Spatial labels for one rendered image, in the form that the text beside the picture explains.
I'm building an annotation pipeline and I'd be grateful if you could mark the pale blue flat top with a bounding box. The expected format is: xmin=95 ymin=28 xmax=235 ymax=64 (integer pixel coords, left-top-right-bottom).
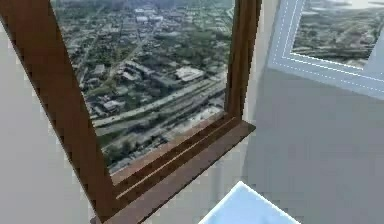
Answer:
xmin=197 ymin=180 xmax=302 ymax=224

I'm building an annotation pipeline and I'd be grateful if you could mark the brown wooden framed window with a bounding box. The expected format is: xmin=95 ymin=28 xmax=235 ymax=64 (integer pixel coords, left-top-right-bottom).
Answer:
xmin=0 ymin=0 xmax=263 ymax=224

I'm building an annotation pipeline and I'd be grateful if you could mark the white framed window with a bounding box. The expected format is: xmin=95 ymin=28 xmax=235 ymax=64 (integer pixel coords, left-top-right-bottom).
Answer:
xmin=267 ymin=0 xmax=384 ymax=101

